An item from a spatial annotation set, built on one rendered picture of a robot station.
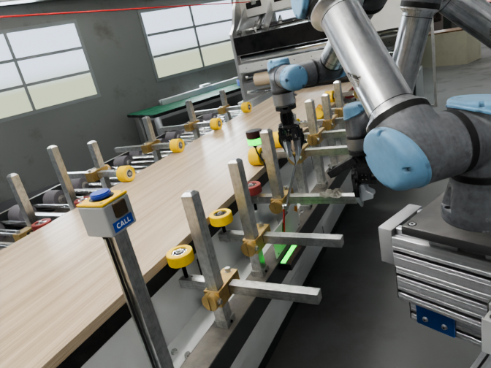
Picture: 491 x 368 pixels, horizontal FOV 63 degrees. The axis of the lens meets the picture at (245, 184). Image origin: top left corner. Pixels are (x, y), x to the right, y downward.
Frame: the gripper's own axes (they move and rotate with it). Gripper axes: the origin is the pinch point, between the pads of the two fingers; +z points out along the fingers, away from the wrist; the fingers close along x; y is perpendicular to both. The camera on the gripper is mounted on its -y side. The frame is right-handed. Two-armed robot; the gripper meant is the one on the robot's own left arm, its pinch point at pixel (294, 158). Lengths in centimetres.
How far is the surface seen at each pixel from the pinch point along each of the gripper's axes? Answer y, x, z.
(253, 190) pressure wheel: -4.6, -17.8, 11.2
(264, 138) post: 1.6, -9.1, -9.8
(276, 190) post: 1.7, -8.5, 10.2
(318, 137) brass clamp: -43.7, 10.2, 5.2
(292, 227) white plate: -1.2, -5.4, 27.6
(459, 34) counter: -778, 336, 37
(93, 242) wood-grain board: 23, -72, 11
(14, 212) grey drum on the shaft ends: -43, -154, 17
